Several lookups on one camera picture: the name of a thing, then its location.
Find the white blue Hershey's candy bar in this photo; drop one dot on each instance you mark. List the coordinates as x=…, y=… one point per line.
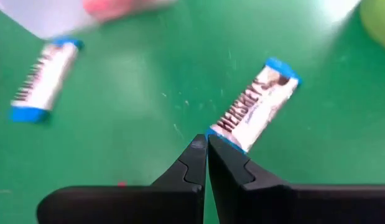
x=44, y=81
x=257, y=105

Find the lime green halloween bucket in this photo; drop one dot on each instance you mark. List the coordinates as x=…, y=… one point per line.
x=378, y=21

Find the green table mat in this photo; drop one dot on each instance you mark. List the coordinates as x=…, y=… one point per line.
x=133, y=93

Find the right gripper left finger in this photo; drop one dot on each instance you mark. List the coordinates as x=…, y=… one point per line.
x=133, y=205

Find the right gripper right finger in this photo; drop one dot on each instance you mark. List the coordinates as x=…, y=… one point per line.
x=273, y=205

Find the red KitKat candy bar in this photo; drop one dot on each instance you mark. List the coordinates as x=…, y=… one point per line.
x=117, y=7

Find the clear plastic bin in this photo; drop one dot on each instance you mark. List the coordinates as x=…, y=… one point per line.
x=39, y=15

